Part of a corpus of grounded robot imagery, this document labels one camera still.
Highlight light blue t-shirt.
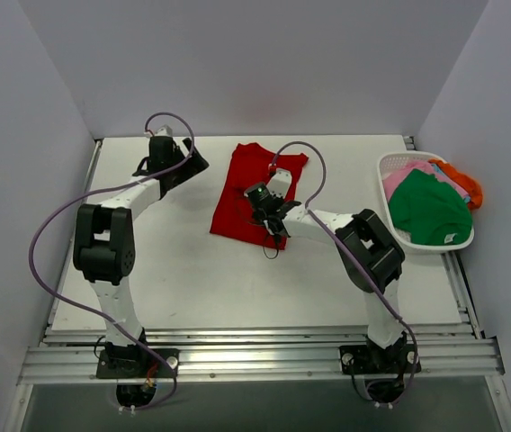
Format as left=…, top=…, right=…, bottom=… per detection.
left=431, top=163, right=471, bottom=203

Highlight white laundry basket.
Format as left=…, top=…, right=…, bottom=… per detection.
left=376, top=151, right=482, bottom=254

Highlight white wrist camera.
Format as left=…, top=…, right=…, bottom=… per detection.
left=266, top=166, right=292, bottom=200
left=145, top=125, right=174, bottom=138

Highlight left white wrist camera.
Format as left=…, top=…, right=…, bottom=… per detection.
left=145, top=125, right=174, bottom=138

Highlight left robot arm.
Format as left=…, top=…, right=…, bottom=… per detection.
left=73, top=135, right=209, bottom=377

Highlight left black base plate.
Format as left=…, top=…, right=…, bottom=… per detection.
left=95, top=346, right=180, bottom=380

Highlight red t-shirt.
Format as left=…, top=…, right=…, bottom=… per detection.
left=209, top=142, right=309, bottom=250

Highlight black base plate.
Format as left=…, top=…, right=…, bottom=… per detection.
left=95, top=346, right=180, bottom=380
left=338, top=344, right=422, bottom=375

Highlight pink t-shirt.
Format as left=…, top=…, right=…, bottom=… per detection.
left=382, top=160, right=435, bottom=201

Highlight orange t-shirt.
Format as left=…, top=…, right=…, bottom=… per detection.
left=428, top=158, right=484, bottom=211

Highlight green t-shirt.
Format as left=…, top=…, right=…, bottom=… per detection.
left=389, top=170, right=472, bottom=247

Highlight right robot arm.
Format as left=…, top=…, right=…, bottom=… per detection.
left=244, top=182, right=405, bottom=372

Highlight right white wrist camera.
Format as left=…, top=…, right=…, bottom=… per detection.
left=266, top=166, right=292, bottom=200

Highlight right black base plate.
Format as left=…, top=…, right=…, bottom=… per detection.
left=338, top=344, right=422, bottom=375

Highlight aluminium rail frame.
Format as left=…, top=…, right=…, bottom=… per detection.
left=20, top=135, right=504, bottom=384

